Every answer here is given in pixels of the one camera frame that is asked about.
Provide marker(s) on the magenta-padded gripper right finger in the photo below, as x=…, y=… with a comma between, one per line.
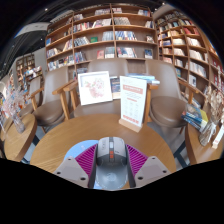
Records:
x=138, y=160

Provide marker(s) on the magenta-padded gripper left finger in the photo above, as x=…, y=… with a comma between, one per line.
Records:
x=83, y=161

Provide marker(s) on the grey computer mouse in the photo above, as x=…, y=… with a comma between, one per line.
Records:
x=111, y=163

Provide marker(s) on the white sign with wooden base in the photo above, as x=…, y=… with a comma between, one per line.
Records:
x=133, y=101

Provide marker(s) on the brown padded wooden armchair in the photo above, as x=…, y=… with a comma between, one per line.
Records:
x=166, y=106
x=100, y=65
x=50, y=110

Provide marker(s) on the round wooden side table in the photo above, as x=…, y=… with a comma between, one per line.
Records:
x=20, y=143
x=203, y=150

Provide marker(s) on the stack of books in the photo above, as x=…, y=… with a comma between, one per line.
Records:
x=195, y=118

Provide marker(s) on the white framed flower picture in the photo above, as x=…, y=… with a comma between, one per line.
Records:
x=95, y=88

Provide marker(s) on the glass vase with pink flowers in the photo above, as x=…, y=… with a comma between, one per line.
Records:
x=18, y=123

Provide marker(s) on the glass vase with dried flowers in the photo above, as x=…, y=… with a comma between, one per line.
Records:
x=208, y=130

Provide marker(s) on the dark cover book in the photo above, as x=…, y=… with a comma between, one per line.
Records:
x=115, y=87

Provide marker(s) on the light blue book stack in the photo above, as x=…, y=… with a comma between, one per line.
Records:
x=143, y=78

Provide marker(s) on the small white red sign stand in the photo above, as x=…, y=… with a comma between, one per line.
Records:
x=219, y=138

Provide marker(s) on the distant wooden bookshelf unit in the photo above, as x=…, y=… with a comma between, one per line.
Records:
x=28, y=68

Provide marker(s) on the angled wooden bookshelf unit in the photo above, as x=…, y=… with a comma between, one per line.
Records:
x=186, y=43

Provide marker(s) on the wide wooden bookshelf unit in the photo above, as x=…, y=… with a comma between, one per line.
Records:
x=100, y=33

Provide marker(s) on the white hanging ceiling sign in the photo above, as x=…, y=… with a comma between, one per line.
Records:
x=32, y=28

